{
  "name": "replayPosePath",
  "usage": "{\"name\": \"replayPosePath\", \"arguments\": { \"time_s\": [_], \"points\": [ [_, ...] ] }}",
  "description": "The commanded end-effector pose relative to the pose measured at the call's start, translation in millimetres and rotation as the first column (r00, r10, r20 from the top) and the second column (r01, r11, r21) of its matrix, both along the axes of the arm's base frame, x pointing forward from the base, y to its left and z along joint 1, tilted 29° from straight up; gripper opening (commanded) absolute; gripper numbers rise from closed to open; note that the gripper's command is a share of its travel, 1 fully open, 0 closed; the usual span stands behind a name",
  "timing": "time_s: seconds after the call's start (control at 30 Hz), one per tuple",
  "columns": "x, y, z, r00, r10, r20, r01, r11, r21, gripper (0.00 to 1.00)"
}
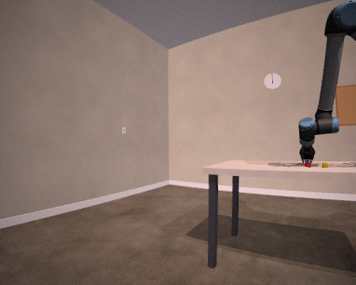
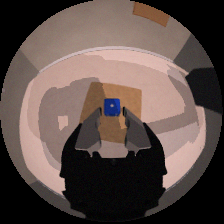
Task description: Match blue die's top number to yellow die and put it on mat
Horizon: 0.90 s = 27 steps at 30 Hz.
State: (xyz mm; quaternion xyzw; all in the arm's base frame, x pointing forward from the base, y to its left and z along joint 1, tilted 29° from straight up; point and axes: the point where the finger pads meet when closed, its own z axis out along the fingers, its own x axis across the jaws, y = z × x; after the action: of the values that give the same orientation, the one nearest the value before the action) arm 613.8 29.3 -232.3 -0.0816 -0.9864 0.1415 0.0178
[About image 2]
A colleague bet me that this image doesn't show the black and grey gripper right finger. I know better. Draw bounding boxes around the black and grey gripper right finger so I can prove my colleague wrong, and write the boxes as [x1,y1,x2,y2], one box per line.
[122,107,168,175]

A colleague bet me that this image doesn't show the blue die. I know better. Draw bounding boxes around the blue die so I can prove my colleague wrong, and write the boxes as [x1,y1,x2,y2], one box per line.
[104,99,120,116]

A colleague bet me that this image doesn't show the brown square mat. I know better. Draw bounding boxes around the brown square mat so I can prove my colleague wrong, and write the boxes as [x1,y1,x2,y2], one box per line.
[79,82,142,144]

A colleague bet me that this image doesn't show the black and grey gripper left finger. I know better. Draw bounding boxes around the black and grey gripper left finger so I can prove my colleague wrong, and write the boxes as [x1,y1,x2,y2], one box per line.
[59,107,102,179]

